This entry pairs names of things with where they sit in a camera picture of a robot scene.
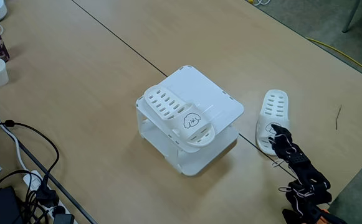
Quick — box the white slipper with dog print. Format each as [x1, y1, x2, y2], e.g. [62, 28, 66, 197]
[255, 89, 291, 156]
[143, 85, 216, 148]

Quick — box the white two-tier shoe rack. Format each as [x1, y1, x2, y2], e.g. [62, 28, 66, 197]
[135, 65, 245, 177]

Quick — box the black power plug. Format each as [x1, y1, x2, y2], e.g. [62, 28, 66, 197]
[36, 183, 60, 208]
[51, 204, 67, 216]

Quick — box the black plug-in adapter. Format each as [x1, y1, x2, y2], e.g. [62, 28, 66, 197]
[53, 213, 75, 224]

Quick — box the grey chair leg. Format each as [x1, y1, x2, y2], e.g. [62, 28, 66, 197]
[341, 0, 362, 34]

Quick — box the black power brick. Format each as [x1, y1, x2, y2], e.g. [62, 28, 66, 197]
[0, 185, 23, 224]

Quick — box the white power cable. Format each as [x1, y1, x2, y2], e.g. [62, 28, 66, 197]
[0, 101, 29, 175]

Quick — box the black cable with ferrite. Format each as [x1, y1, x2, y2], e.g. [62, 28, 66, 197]
[0, 119, 60, 194]

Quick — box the white power strip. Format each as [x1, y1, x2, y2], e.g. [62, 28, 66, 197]
[22, 170, 79, 224]

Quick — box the yellow cable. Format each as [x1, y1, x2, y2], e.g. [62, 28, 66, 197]
[305, 37, 362, 84]

